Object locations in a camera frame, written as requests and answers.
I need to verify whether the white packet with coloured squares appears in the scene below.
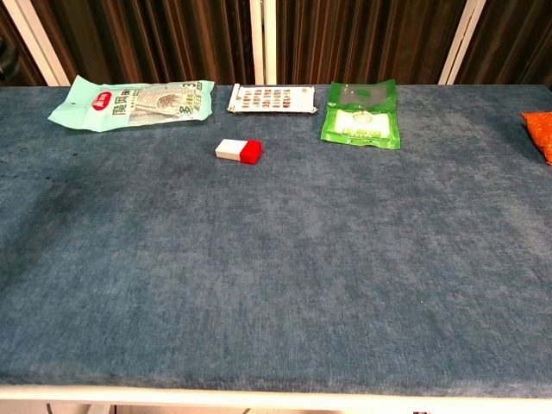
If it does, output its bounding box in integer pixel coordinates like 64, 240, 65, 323
227, 83, 319, 116

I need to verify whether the blue felt table cover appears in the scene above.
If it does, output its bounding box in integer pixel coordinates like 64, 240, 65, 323
0, 84, 552, 398

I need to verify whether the white aluminium frame post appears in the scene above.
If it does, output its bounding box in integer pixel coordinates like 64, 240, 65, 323
2, 0, 72, 86
438, 0, 492, 85
249, 0, 277, 85

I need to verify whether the teal bag of cleaning cloths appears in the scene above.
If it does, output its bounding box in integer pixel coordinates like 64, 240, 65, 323
47, 75, 216, 133

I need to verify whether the white and red small box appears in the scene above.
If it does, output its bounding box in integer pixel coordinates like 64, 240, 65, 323
214, 138, 263, 166

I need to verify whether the orange and white snack bag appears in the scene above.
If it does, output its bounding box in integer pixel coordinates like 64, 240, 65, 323
520, 111, 552, 166

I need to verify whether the green plastic packet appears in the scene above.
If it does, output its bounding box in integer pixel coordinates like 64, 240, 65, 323
320, 78, 401, 150

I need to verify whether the dark brown pleated curtain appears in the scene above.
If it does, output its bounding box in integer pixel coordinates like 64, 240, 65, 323
0, 0, 552, 87

